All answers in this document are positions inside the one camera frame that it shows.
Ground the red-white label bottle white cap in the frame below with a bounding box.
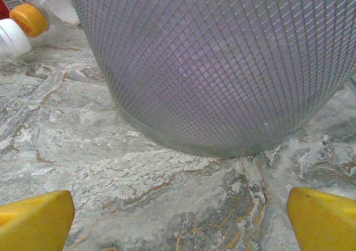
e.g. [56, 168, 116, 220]
[0, 19, 33, 60]

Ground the small bottle orange cap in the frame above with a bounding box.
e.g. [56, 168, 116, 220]
[9, 0, 81, 38]

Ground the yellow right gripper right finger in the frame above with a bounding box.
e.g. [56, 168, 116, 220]
[286, 186, 356, 251]

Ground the silver metal mesh bin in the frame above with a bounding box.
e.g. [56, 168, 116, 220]
[63, 0, 356, 159]

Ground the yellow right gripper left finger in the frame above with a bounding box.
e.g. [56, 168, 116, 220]
[0, 190, 76, 251]

